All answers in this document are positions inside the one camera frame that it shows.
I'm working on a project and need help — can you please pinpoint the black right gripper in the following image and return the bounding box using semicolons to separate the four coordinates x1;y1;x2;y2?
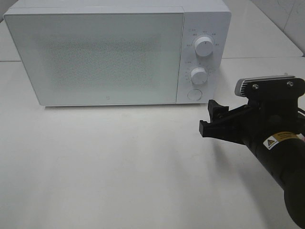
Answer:
199;97;302;149

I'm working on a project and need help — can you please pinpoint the white round door button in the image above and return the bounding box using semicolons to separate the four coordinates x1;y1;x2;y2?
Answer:
187;89;202;101

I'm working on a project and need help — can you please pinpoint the white microwave door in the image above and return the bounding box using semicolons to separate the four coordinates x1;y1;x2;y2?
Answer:
5;13;183;106

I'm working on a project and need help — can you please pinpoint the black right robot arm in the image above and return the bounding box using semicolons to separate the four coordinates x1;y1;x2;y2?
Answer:
199;99;305;229

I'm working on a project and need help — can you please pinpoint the white lower microwave knob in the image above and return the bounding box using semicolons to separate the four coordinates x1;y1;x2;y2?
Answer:
191;67;208;85

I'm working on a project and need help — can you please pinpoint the white microwave knob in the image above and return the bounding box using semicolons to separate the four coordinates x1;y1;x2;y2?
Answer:
191;67;208;85
195;37;214;57

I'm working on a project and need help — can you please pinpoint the white microwave oven body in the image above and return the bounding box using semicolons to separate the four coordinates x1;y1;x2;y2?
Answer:
3;0;232;105

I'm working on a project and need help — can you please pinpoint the white upper microwave knob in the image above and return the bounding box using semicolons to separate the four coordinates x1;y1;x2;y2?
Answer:
195;37;214;57

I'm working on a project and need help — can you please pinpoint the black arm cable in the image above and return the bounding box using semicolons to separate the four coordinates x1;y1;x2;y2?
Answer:
296;107;305;134

